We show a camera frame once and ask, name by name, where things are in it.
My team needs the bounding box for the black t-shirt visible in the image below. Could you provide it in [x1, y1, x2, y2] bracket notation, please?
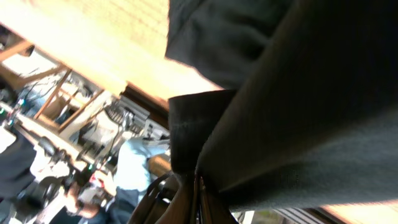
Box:
[165, 0, 397, 210]

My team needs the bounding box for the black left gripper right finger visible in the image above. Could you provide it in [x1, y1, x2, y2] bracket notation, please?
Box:
[199, 177, 238, 224]

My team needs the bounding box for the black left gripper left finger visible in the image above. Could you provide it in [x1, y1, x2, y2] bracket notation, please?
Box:
[129, 172, 196, 224]

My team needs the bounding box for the wooden frame workbench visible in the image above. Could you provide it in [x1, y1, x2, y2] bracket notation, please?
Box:
[1, 51, 104, 133]

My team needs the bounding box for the person in light shirt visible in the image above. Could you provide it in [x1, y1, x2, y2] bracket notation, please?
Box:
[65, 137, 170, 224]

